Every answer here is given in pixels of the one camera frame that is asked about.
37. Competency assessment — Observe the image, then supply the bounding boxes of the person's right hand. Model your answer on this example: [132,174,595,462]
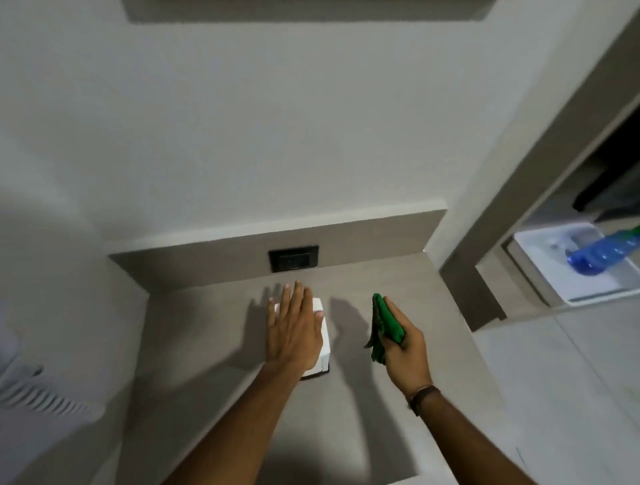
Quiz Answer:
[380,298,434,399]

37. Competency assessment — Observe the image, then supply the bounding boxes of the person's left hand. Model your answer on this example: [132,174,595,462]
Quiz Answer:
[266,281,326,373]

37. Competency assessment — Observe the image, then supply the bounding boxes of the green cleaning cloth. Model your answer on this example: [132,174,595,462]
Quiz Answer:
[363,293,407,366]

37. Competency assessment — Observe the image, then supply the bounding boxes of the white tissue box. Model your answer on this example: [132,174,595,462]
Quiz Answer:
[269,298,331,379]

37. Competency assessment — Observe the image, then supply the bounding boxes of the person's right forearm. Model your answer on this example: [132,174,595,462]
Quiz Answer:
[411,389,540,485]

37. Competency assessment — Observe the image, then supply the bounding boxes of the person's left forearm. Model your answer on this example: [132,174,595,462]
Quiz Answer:
[164,360,312,485]

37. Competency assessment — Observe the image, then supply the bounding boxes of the white plastic tray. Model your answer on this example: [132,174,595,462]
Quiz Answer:
[513,222,640,306]

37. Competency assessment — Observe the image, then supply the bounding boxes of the blue plastic bottle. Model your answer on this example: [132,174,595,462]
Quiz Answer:
[564,226,640,278]

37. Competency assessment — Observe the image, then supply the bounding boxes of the white pleated fabric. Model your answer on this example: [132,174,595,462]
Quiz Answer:
[0,299,107,430]

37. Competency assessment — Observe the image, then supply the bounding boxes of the black wall socket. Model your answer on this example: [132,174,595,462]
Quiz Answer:
[268,244,320,274]

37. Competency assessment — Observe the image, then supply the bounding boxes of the brown wrist bracelet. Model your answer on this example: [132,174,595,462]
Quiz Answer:
[407,384,442,416]

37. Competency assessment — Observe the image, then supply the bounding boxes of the taupe wooden partition frame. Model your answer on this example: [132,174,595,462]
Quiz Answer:
[438,9,640,332]

